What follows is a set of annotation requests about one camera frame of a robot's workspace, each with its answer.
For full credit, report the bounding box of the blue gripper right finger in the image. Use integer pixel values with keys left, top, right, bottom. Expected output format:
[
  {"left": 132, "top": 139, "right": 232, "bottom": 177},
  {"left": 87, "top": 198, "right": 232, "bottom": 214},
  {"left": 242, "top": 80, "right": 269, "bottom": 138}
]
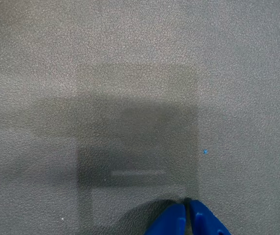
[{"left": 189, "top": 199, "right": 233, "bottom": 235}]

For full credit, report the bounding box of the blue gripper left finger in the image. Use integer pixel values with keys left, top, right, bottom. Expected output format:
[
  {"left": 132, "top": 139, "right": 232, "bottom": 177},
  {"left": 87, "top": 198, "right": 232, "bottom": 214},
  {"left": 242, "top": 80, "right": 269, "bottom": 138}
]
[{"left": 143, "top": 203, "right": 187, "bottom": 235}]

